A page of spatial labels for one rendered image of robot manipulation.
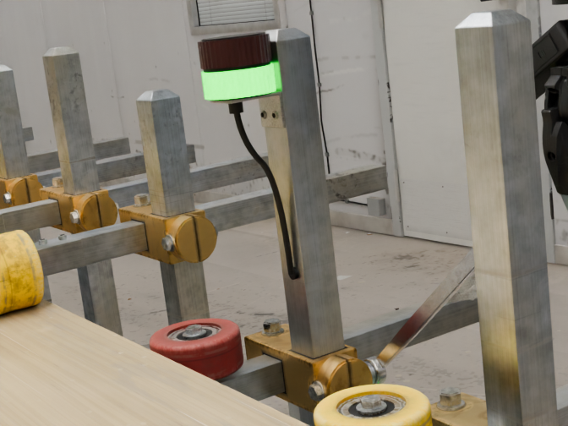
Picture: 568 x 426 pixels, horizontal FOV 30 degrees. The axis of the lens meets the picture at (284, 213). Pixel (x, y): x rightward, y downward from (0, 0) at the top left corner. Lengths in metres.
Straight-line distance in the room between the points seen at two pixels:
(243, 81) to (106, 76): 6.42
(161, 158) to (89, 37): 6.30
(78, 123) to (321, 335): 0.53
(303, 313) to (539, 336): 0.26
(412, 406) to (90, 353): 0.33
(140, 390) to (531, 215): 0.33
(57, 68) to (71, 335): 0.43
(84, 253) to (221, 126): 4.99
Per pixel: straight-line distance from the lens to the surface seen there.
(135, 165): 1.71
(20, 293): 1.10
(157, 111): 1.11
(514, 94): 0.71
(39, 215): 1.38
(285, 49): 0.89
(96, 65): 7.37
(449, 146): 4.67
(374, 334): 1.03
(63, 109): 1.34
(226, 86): 0.86
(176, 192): 1.13
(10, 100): 1.58
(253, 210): 1.23
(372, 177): 1.33
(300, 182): 0.90
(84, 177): 1.35
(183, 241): 1.11
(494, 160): 0.71
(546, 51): 0.88
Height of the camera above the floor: 1.19
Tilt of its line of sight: 12 degrees down
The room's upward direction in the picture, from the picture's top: 7 degrees counter-clockwise
